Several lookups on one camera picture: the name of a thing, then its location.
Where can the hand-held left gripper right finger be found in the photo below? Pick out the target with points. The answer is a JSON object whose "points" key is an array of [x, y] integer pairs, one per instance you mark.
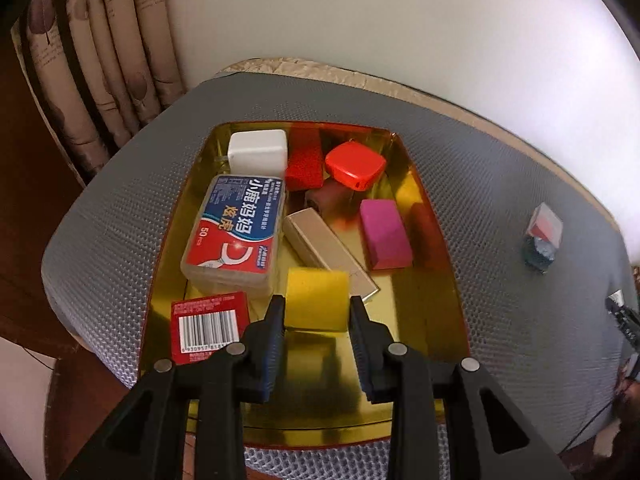
{"points": [[361, 355]]}

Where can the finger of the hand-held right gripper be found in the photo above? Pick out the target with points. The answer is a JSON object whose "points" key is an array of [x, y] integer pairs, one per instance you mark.
{"points": [[625, 317]]}

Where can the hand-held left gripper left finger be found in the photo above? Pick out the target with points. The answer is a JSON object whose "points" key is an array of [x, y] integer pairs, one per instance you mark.
{"points": [[270, 345]]}

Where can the red tin box gold interior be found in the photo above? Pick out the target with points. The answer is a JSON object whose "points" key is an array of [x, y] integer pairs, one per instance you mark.
{"points": [[410, 320]]}

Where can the red barcode cardboard box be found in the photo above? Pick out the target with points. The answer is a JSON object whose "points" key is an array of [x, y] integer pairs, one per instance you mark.
{"points": [[210, 325]]}

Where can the yellow sponge block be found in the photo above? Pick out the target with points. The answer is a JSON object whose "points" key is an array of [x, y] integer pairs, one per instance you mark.
{"points": [[317, 297]]}

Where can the gold ribbed metal case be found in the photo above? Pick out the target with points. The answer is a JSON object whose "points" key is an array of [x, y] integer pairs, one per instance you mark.
{"points": [[320, 240]]}

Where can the clear plastic floss pick box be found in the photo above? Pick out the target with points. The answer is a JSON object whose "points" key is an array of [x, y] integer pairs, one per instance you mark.
{"points": [[235, 230]]}

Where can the small translucent white box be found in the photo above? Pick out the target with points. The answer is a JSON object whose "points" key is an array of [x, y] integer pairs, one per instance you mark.
{"points": [[546, 222]]}

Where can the pink rectangular box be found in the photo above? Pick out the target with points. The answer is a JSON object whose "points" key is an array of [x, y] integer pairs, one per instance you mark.
{"points": [[385, 230]]}

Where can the maroon small box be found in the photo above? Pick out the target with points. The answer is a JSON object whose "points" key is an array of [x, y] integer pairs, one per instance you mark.
{"points": [[330, 197]]}

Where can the red rectangular box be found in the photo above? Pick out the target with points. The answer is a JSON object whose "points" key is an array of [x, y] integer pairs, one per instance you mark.
{"points": [[305, 165]]}

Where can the red rounded square case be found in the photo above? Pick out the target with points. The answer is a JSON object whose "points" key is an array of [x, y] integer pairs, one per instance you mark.
{"points": [[355, 165]]}

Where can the white cube with black stripes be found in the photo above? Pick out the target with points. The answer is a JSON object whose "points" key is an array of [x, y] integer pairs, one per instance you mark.
{"points": [[257, 152]]}

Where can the grey honeycomb mat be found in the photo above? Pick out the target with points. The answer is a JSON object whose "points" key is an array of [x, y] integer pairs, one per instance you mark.
{"points": [[500, 185]]}

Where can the dark wooden cabinet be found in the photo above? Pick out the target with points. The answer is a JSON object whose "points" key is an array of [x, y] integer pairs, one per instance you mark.
{"points": [[25, 135]]}

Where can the beige patterned curtain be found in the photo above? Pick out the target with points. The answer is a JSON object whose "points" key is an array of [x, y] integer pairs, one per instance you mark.
{"points": [[100, 60]]}

